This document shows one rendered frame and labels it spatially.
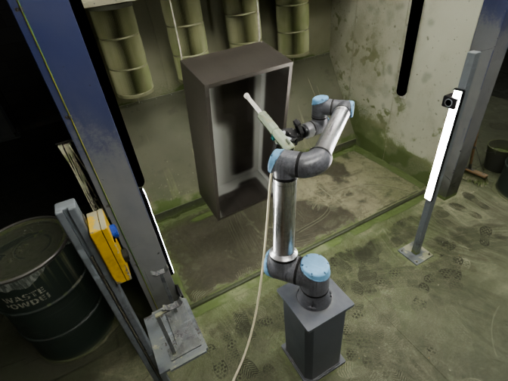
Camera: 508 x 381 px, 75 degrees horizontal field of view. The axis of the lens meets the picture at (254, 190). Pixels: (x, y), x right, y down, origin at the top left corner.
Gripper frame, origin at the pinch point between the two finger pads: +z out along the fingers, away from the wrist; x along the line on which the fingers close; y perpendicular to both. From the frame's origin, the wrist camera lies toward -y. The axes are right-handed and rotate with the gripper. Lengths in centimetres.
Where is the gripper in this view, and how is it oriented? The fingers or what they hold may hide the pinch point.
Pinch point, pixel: (276, 139)
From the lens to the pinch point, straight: 182.2
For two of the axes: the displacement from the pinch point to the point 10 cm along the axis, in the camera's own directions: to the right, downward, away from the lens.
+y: -1.3, 5.7, 8.1
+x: -5.2, -7.4, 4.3
